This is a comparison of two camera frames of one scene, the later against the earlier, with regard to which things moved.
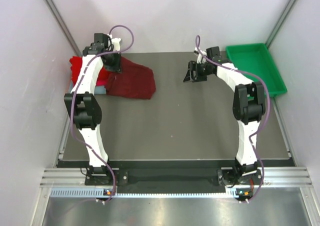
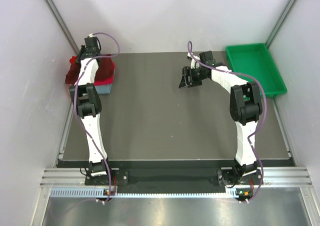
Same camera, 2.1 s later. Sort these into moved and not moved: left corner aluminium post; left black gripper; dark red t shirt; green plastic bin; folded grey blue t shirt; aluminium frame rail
Moved: left black gripper; dark red t shirt
Not moved: folded grey blue t shirt; aluminium frame rail; left corner aluminium post; green plastic bin
